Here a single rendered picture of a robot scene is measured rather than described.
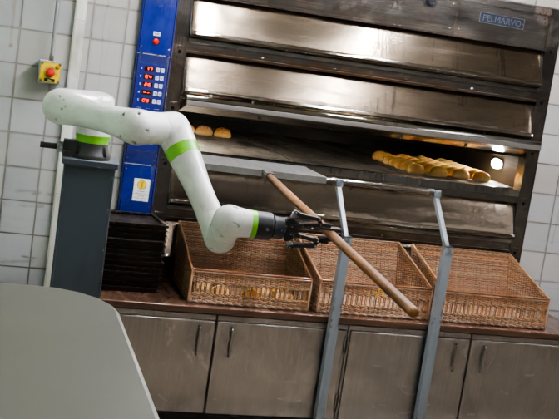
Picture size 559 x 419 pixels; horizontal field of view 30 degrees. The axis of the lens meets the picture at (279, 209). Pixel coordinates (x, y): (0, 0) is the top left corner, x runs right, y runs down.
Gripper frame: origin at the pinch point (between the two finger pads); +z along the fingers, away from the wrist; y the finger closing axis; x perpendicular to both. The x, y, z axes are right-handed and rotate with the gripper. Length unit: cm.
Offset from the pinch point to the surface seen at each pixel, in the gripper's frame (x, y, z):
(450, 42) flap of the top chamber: -162, -66, 96
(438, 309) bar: -92, 50, 88
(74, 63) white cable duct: -153, -27, -82
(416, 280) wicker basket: -122, 46, 88
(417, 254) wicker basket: -140, 38, 93
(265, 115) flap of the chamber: -143, -18, 6
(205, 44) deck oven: -157, -45, -25
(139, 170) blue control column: -149, 16, -47
